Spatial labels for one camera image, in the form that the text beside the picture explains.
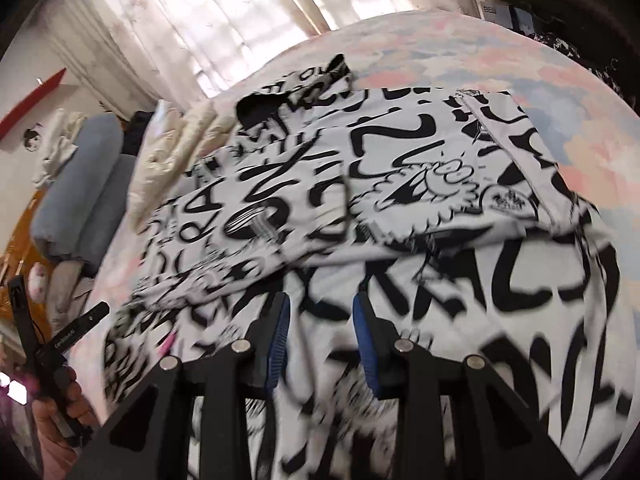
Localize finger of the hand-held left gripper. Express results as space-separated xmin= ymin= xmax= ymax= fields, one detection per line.
xmin=9 ymin=276 xmax=45 ymax=368

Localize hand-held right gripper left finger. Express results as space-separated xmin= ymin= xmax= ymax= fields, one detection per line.
xmin=75 ymin=292 xmax=292 ymax=480

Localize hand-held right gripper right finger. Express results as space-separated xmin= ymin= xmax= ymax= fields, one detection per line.
xmin=352 ymin=294 xmax=568 ymax=480

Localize black white printed jacket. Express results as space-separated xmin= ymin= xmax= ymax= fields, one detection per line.
xmin=102 ymin=54 xmax=632 ymax=480

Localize white folded clothes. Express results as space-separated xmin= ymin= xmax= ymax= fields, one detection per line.
xmin=32 ymin=109 xmax=87 ymax=186

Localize black white patterned clothes pile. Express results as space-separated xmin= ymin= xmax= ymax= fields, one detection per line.
xmin=527 ymin=30 xmax=621 ymax=91

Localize person's left hand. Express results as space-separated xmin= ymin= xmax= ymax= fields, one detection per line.
xmin=32 ymin=367 xmax=98 ymax=471

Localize beige cloth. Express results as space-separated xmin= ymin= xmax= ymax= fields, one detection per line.
xmin=47 ymin=260 xmax=93 ymax=306

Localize blue-grey rolled quilt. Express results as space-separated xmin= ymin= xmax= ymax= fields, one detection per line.
xmin=82 ymin=152 xmax=138 ymax=278
xmin=30 ymin=112 xmax=123 ymax=261

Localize cream puffer jacket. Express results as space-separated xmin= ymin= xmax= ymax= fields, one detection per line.
xmin=127 ymin=100 xmax=236 ymax=233

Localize black clothing pile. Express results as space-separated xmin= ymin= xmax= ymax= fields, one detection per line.
xmin=120 ymin=110 xmax=158 ymax=156

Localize pastel bedsheet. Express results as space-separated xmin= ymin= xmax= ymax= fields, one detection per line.
xmin=65 ymin=10 xmax=640 ymax=480

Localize white floral curtain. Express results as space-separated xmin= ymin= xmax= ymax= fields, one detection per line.
xmin=40 ymin=0 xmax=481 ymax=111

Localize blue white box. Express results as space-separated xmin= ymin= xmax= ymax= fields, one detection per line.
xmin=477 ymin=2 xmax=531 ymax=28

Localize red wall shelf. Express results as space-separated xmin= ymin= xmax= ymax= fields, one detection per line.
xmin=0 ymin=67 xmax=68 ymax=133

